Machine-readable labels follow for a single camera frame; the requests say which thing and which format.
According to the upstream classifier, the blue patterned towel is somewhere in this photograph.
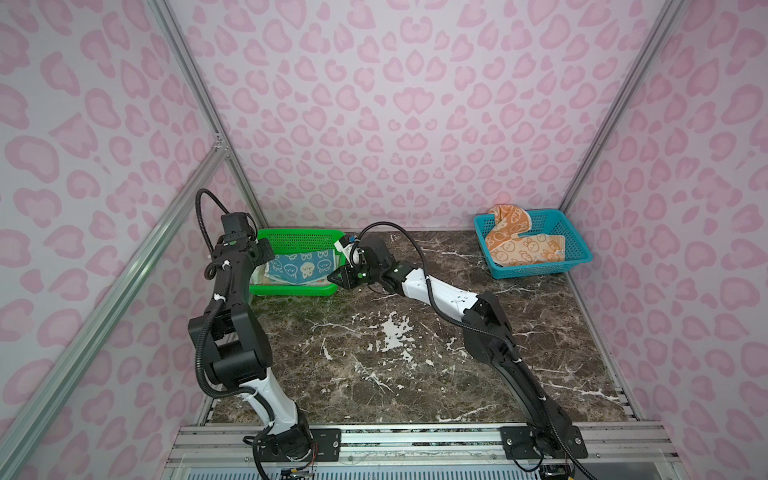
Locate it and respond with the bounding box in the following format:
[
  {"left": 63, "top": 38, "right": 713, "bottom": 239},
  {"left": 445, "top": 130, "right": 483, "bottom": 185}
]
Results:
[{"left": 264, "top": 250, "right": 338, "bottom": 286}]

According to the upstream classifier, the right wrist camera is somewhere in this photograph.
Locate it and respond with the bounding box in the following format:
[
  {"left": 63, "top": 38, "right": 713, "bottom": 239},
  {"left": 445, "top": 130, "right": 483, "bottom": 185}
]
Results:
[{"left": 334, "top": 234, "right": 395, "bottom": 269}]

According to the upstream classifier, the orange patterned towel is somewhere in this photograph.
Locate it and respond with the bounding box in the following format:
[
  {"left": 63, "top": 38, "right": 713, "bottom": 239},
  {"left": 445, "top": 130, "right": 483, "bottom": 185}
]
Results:
[{"left": 485, "top": 204, "right": 566, "bottom": 267}]

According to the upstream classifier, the green plastic basket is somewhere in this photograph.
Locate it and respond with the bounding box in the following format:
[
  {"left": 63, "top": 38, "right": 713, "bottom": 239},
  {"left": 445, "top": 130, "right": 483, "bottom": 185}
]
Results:
[{"left": 250, "top": 228, "right": 346, "bottom": 297}]

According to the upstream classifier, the aluminium frame diagonal bar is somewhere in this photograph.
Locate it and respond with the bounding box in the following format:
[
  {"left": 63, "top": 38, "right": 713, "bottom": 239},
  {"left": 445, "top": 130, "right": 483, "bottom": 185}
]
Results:
[{"left": 1, "top": 146, "right": 227, "bottom": 479}]

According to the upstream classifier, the teal plastic basket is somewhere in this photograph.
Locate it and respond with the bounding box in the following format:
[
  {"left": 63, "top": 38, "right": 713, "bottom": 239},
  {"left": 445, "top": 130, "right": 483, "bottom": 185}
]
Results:
[{"left": 474, "top": 209, "right": 593, "bottom": 279}]

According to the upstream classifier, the pastel striped animal towel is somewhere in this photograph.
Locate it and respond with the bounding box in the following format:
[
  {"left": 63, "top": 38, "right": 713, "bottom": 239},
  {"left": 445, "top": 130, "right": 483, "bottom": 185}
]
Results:
[{"left": 252, "top": 265, "right": 330, "bottom": 288}]

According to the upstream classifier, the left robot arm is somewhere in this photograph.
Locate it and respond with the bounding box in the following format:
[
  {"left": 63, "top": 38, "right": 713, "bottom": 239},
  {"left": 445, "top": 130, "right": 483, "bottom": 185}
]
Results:
[{"left": 188, "top": 212, "right": 302, "bottom": 437}]

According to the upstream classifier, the aluminium frame corner post left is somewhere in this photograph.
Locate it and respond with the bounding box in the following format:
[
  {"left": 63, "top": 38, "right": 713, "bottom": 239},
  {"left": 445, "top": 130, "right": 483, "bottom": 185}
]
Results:
[{"left": 147, "top": 0, "right": 269, "bottom": 228}]

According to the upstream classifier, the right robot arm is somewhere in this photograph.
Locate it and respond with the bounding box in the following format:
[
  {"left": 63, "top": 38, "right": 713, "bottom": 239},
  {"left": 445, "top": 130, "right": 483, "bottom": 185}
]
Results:
[{"left": 328, "top": 262, "right": 588, "bottom": 459}]

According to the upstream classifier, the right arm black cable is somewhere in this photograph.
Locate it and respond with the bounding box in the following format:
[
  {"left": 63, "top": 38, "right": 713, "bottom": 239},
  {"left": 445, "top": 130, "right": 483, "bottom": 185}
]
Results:
[{"left": 346, "top": 221, "right": 601, "bottom": 480}]

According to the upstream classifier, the aluminium frame corner post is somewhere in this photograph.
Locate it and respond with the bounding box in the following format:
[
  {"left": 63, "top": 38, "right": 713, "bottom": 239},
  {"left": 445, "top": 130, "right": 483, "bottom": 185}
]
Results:
[
  {"left": 147, "top": 0, "right": 269, "bottom": 228},
  {"left": 558, "top": 0, "right": 689, "bottom": 214}
]

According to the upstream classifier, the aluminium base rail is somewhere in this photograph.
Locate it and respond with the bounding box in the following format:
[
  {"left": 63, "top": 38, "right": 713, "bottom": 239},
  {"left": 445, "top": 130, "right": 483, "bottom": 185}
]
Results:
[{"left": 161, "top": 421, "right": 690, "bottom": 479}]

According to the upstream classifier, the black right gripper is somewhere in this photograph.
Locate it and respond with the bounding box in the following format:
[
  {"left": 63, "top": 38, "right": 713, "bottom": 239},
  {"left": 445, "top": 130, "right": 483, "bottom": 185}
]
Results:
[{"left": 325, "top": 261, "right": 384, "bottom": 289}]

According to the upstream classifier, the aluminium frame corner post right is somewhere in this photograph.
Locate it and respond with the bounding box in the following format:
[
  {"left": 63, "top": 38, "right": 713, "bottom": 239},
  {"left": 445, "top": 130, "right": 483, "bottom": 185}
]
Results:
[{"left": 558, "top": 0, "right": 689, "bottom": 214}]

